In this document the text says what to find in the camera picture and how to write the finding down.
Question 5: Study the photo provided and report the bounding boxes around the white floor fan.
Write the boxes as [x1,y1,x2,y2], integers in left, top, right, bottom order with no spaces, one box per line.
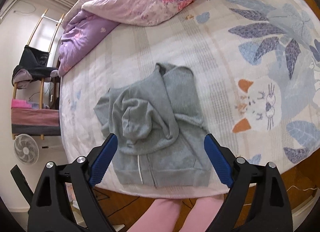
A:
[14,134,40,165]

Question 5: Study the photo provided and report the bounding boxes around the floral patterned bed sheet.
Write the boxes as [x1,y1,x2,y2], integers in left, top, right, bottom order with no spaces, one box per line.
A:
[60,0,319,172]

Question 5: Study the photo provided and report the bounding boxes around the person's right leg pink trousers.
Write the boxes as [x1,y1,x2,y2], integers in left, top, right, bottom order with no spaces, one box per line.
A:
[180,195,223,232]

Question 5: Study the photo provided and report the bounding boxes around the pink striped folded blanket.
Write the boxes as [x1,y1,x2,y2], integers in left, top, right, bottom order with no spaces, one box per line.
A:
[11,99,61,136]

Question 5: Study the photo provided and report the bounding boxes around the grey zip hoodie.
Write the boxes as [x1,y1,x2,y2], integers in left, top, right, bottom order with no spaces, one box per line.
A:
[94,63,212,188]

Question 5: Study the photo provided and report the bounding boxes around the black garment on rack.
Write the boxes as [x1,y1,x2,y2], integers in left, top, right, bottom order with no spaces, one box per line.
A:
[11,45,57,89]

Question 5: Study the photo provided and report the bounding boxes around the purple floral quilt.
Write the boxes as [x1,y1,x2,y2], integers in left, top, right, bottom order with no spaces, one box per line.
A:
[58,0,193,76]

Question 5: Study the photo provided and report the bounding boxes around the person's left leg pink trousers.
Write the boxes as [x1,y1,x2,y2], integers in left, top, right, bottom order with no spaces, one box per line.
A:
[128,198,182,232]

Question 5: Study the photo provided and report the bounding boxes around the person's leg pink trousers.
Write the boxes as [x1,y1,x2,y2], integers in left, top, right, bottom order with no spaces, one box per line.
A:
[128,198,182,232]
[180,195,223,232]

